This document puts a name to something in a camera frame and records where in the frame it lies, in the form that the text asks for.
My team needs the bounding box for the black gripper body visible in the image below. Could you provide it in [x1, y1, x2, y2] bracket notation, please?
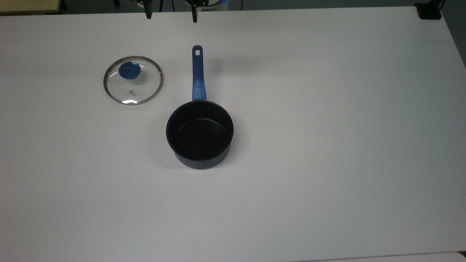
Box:
[135, 0, 211, 8]

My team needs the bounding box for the glass lid with blue knob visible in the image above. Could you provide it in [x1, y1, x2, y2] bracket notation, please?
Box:
[103, 56, 164, 106]

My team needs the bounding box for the light wooden table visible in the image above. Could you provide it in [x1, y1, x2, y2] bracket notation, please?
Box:
[0, 0, 62, 16]

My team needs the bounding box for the black table clamp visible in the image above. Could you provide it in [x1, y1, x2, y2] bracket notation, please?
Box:
[415, 0, 445, 20]

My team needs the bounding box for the dark saucepan with blue handle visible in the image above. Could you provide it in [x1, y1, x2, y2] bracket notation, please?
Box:
[166, 45, 234, 170]

